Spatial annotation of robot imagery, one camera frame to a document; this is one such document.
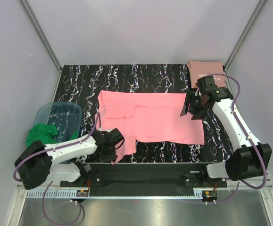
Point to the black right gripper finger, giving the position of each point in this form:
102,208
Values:
197,116
187,103

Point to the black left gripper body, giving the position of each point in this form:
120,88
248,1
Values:
110,155

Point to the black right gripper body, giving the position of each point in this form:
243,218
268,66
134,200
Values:
196,104

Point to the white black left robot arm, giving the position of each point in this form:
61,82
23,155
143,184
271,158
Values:
41,163

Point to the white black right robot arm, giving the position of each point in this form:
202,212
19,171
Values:
250,157

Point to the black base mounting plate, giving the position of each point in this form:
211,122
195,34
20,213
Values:
146,176

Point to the folded dusty pink printed t-shirt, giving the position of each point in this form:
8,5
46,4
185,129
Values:
200,69

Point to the teal plastic bin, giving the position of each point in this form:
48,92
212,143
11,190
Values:
65,115

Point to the green t-shirt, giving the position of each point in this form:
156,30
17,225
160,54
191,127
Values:
47,134

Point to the white slotted cable duct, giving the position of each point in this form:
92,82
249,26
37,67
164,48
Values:
124,194

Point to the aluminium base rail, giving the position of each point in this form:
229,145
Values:
230,184

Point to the right aluminium frame post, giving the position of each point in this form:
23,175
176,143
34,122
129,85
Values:
256,12

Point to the aluminium frame post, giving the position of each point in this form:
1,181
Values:
35,23
256,12

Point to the left aluminium frame post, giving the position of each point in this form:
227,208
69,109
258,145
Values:
35,23

